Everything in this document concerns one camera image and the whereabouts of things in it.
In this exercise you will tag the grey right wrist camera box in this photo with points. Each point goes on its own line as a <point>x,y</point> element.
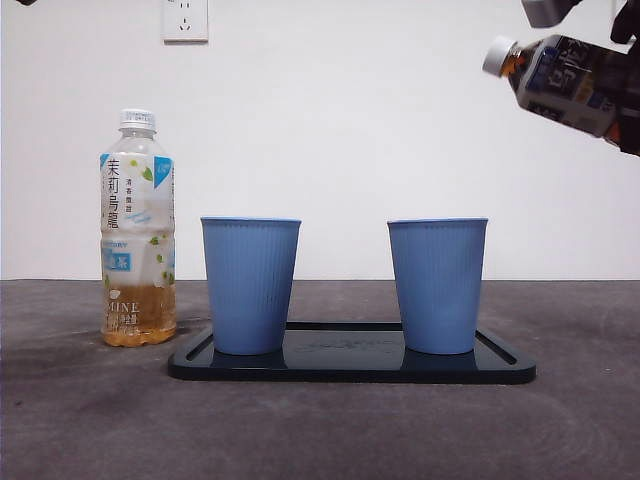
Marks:
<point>545,12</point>

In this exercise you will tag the white wall socket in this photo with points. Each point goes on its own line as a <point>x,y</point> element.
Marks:
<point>185,22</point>

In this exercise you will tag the jasmine tea bottle white label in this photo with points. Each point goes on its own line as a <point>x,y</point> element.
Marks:
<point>137,240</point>

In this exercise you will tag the dark teal rectangular tray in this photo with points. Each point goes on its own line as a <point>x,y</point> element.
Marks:
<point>345,362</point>

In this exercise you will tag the blue ribbed plastic cup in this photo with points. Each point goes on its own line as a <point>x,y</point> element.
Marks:
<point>250,290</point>
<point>437,290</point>

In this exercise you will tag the dark oolong tea bottle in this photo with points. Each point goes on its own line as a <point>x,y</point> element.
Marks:
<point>560,85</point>

